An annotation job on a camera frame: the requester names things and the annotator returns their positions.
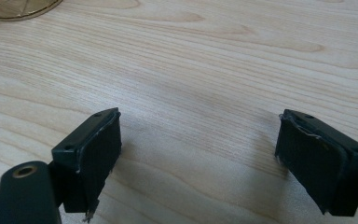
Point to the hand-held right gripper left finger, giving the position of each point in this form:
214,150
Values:
90,155

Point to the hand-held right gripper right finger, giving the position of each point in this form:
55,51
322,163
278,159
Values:
317,161

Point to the clear brown glass cup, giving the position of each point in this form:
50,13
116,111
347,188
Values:
18,8

